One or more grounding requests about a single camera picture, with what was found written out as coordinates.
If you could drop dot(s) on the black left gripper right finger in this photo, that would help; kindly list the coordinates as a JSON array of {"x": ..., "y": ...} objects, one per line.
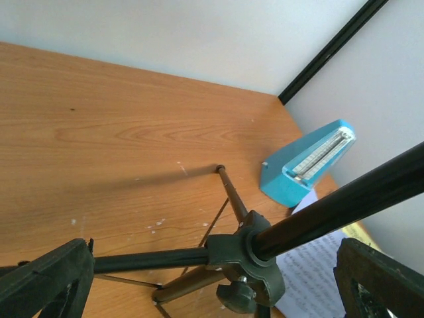
[{"x": 372, "y": 284}]

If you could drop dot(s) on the yellow sheet music page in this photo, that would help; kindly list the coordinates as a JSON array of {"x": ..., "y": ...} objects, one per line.
[{"x": 357, "y": 231}]

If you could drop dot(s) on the black music stand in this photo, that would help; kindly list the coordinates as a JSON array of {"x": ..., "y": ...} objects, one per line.
[{"x": 247, "y": 258}]

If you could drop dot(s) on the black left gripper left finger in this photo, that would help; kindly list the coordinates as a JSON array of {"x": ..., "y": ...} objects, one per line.
[{"x": 57, "y": 284}]

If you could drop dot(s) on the white sheet music page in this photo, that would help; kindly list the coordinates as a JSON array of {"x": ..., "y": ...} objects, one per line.
[{"x": 311, "y": 288}]

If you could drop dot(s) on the blue metronome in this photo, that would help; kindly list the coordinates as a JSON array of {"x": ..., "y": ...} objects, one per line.
[{"x": 289, "y": 174}]

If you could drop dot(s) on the black cage frame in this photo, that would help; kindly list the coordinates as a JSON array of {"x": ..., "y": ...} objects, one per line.
[{"x": 356, "y": 22}]

